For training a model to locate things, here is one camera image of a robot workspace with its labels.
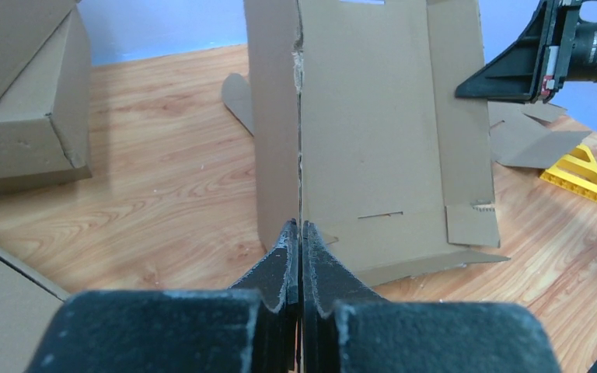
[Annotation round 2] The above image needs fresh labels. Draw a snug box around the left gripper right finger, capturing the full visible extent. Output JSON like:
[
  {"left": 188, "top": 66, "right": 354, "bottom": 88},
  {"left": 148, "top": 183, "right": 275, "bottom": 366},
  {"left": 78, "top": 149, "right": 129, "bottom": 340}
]
[{"left": 302, "top": 222, "right": 560, "bottom": 372}]

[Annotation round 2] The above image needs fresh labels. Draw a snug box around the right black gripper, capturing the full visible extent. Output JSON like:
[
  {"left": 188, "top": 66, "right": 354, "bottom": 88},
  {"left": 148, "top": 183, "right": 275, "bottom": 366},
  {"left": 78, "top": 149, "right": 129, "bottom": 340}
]
[{"left": 455, "top": 0, "right": 582, "bottom": 103}]

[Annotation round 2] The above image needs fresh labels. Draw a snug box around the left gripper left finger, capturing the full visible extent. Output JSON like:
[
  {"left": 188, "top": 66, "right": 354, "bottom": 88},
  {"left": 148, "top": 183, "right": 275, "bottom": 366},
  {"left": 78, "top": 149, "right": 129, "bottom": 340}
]
[{"left": 28, "top": 220, "right": 299, "bottom": 372}]

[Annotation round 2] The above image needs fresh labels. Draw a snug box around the cardboard box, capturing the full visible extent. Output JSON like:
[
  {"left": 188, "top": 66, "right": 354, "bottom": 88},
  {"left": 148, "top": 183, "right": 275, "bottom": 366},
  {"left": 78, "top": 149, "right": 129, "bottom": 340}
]
[
  {"left": 0, "top": 248, "right": 69, "bottom": 372},
  {"left": 0, "top": 9, "right": 92, "bottom": 195},
  {"left": 222, "top": 0, "right": 501, "bottom": 285},
  {"left": 0, "top": 0, "right": 77, "bottom": 98}
]

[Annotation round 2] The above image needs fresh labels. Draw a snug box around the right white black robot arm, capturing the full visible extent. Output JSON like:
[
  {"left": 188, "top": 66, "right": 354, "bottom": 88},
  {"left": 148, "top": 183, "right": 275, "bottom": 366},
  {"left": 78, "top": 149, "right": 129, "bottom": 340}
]
[{"left": 455, "top": 0, "right": 597, "bottom": 104}]

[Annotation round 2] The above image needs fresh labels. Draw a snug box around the flat cardboard sheet underneath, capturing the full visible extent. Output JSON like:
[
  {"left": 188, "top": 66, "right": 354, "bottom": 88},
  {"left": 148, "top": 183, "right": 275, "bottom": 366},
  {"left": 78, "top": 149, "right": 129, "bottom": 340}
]
[{"left": 488, "top": 101, "right": 592, "bottom": 169}]

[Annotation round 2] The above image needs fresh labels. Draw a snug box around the yellow triangle piece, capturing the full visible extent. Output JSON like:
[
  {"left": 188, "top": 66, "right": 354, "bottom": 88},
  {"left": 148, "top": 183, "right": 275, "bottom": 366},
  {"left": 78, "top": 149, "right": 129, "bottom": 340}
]
[{"left": 539, "top": 144, "right": 597, "bottom": 203}]

